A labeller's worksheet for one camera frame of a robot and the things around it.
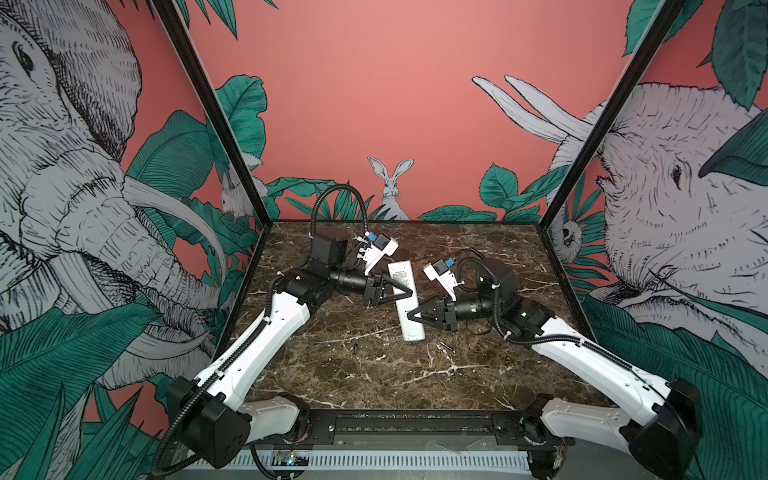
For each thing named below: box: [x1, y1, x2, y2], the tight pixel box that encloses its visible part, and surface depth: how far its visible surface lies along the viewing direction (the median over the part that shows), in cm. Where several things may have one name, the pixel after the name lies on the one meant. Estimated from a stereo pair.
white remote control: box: [388, 260, 425, 342], surface depth 64 cm
